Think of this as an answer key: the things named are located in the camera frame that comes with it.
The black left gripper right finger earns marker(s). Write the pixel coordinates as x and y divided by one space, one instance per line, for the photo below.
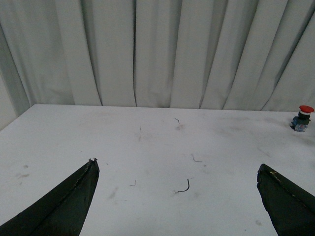
290 207

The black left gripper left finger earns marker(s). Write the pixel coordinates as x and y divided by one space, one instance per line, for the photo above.
62 211

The white pleated curtain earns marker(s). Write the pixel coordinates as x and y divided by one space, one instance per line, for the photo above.
203 54

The red push button switch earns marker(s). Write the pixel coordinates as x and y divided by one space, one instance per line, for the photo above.
300 123

